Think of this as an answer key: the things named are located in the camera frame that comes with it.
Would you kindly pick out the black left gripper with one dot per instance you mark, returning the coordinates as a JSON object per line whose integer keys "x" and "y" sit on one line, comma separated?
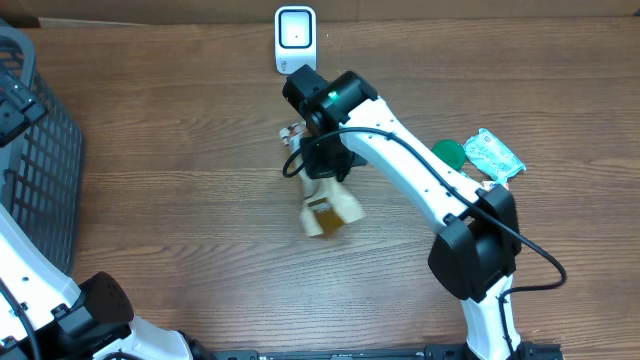
{"x": 14, "y": 119}

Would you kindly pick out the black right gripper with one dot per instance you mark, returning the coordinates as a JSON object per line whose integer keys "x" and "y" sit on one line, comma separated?
{"x": 319, "y": 167}

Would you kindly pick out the brown snack pouch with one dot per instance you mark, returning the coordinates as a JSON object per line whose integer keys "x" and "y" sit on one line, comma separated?
{"x": 326, "y": 205}

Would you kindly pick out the green lid jar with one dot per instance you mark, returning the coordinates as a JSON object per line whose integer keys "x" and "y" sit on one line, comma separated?
{"x": 451, "y": 153}

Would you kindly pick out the orange tissue pack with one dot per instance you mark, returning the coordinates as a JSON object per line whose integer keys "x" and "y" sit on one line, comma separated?
{"x": 489, "y": 185}

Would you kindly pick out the teal tissue pack wrapper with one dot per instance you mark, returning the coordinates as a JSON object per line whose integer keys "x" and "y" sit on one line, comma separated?
{"x": 492, "y": 157}

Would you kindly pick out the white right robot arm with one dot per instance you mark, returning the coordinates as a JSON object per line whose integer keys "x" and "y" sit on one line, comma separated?
{"x": 473, "y": 255}

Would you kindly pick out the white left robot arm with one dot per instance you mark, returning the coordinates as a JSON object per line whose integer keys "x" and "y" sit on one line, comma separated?
{"x": 45, "y": 314}

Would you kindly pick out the white barcode scanner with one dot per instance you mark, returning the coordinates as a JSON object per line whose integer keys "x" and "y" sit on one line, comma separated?
{"x": 295, "y": 38}

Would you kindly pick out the grey plastic basket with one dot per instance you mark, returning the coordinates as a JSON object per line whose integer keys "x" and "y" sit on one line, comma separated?
{"x": 42, "y": 168}

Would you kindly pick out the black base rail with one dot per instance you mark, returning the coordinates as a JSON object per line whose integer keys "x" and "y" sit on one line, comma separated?
{"x": 526, "y": 351}

